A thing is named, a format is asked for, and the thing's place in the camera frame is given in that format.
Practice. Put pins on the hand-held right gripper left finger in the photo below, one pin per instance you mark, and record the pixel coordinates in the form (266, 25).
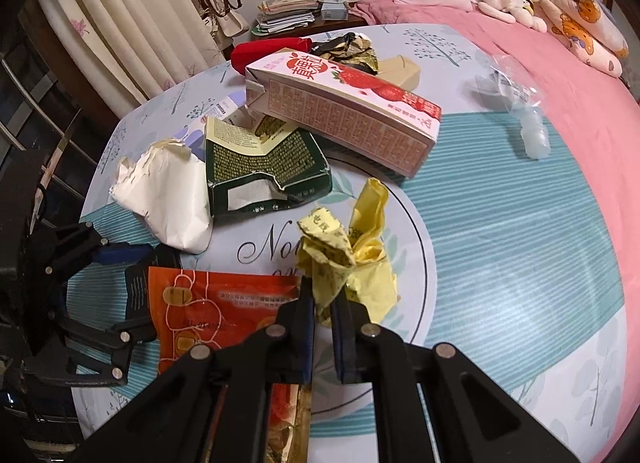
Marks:
(308, 343)

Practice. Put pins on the orange snack bag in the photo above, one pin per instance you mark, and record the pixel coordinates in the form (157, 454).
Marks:
(220, 303)

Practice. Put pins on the blue white packet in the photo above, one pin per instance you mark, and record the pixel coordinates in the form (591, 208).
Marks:
(225, 105)

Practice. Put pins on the rolled floral quilt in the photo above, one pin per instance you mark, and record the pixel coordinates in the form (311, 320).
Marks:
(585, 28)

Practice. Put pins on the pink bed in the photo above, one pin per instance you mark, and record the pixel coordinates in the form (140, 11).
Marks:
(575, 93)

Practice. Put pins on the wooden nightstand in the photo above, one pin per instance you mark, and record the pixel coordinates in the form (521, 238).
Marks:
(320, 25)

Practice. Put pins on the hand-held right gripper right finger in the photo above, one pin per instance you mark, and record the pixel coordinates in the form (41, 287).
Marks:
(339, 343)

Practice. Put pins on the green chocolate box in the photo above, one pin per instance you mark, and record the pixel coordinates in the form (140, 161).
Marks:
(280, 163)

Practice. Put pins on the stack of papers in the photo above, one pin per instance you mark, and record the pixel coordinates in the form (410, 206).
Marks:
(285, 13)

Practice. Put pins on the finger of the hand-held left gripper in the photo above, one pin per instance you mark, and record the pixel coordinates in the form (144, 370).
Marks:
(115, 338)
(120, 254)

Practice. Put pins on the white plush toy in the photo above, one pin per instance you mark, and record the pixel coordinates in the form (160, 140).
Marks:
(505, 3)

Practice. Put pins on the beige chocolate block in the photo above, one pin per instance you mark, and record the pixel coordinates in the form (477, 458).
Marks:
(400, 70)

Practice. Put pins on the metal rack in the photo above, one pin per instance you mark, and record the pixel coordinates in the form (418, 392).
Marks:
(30, 98)

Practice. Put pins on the pink fleece blanket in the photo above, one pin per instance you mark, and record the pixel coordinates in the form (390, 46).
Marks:
(375, 5)

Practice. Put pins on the small blue box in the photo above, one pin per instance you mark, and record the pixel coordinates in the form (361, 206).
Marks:
(334, 10)

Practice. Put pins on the cream curtain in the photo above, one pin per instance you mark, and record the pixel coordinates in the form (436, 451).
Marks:
(125, 3)

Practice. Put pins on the black gold crumpled wrapper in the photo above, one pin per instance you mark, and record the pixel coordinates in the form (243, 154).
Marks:
(350, 50)

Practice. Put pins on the red pouch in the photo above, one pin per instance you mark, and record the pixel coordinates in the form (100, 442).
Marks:
(255, 55)

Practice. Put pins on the yellow wrapper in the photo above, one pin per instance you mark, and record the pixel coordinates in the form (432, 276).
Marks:
(365, 243)

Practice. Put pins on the crushed clear plastic bottle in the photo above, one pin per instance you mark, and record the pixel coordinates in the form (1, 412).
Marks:
(535, 138)

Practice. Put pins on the pink strawberry print carton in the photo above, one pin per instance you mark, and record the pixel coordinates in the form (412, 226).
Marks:
(350, 118)

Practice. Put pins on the white crumpled paper bag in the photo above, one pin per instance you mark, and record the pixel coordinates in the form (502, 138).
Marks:
(160, 193)

